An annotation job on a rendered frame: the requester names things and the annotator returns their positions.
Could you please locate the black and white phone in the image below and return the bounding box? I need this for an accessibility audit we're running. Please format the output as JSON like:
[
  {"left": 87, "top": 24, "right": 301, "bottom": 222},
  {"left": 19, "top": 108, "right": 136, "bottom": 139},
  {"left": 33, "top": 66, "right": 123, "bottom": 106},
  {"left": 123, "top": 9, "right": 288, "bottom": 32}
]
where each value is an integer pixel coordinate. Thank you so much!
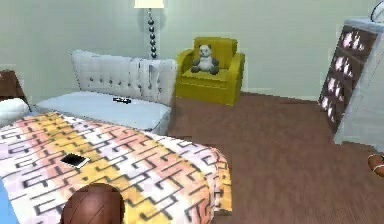
[{"left": 60, "top": 152, "right": 91, "bottom": 169}]

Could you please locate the white tufted sofa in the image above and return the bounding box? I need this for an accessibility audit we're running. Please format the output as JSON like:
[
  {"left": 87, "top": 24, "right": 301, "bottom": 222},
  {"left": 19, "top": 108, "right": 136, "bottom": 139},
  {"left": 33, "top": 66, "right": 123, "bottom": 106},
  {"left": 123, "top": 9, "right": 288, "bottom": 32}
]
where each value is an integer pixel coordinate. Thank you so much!
[{"left": 34, "top": 49, "right": 179, "bottom": 136}]

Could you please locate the white pillow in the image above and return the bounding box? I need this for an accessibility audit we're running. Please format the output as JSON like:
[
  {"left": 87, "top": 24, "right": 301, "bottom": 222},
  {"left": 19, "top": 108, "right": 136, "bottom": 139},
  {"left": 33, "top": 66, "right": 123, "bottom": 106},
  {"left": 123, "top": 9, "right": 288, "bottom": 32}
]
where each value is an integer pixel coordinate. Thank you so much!
[{"left": 0, "top": 97, "right": 32, "bottom": 128}]

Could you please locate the white and brown dresser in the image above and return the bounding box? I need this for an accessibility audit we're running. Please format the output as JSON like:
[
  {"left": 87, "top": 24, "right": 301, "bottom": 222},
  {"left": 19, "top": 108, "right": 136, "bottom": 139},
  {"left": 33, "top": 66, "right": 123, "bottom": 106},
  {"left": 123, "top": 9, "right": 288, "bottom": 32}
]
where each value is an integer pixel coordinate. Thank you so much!
[{"left": 317, "top": 17, "right": 384, "bottom": 152}]

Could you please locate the yellow armchair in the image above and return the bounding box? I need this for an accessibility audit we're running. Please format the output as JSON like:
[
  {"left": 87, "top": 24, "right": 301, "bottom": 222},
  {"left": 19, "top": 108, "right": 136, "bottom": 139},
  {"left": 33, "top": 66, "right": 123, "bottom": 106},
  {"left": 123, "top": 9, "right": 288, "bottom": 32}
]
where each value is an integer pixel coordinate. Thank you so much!
[{"left": 174, "top": 36, "right": 246, "bottom": 107}]

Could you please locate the white round object on dresser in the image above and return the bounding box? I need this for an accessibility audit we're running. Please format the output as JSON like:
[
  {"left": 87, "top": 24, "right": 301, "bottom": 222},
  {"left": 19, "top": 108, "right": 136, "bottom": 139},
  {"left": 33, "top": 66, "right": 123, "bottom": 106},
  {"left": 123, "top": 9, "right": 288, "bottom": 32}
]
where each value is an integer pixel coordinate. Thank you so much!
[{"left": 370, "top": 0, "right": 384, "bottom": 24}]

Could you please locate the bed with patterned blanket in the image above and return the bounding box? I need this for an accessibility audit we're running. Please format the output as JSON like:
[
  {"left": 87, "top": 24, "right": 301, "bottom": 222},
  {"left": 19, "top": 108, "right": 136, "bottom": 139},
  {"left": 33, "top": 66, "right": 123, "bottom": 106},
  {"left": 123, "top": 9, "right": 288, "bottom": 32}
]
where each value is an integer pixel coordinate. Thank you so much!
[{"left": 0, "top": 111, "right": 233, "bottom": 224}]

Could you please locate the orange ball with white stripe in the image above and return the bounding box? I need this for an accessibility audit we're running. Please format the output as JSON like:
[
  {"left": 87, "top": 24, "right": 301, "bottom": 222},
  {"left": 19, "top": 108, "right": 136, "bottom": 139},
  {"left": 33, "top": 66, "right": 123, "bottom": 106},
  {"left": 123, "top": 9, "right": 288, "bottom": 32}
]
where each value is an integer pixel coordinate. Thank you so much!
[{"left": 367, "top": 153, "right": 384, "bottom": 178}]

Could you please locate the brown wooden headboard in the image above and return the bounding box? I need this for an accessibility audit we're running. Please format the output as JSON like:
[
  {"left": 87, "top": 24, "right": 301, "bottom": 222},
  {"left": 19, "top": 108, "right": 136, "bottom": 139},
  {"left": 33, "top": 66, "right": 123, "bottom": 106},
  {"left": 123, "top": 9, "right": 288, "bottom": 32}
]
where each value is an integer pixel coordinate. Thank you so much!
[{"left": 0, "top": 69, "right": 29, "bottom": 104}]

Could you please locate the panda teddy bear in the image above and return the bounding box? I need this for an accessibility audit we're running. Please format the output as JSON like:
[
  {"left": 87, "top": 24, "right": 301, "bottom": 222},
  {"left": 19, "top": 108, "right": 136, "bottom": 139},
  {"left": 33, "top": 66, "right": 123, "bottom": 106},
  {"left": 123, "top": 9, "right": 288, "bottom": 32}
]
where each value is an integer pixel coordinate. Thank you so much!
[{"left": 190, "top": 44, "right": 221, "bottom": 76}]

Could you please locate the floor lamp with beaded pole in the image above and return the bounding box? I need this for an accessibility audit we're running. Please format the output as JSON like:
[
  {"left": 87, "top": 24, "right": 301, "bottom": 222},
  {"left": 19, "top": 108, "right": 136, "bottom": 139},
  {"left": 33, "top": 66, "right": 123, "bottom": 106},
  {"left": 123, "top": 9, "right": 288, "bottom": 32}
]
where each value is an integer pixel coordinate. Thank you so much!
[{"left": 133, "top": 0, "right": 166, "bottom": 60}]

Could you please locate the black remote control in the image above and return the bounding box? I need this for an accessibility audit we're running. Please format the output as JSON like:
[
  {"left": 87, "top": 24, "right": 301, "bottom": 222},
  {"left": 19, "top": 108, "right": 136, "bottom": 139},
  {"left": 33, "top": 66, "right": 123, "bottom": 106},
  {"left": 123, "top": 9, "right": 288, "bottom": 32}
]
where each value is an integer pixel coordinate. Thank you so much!
[{"left": 112, "top": 96, "right": 132, "bottom": 105}]

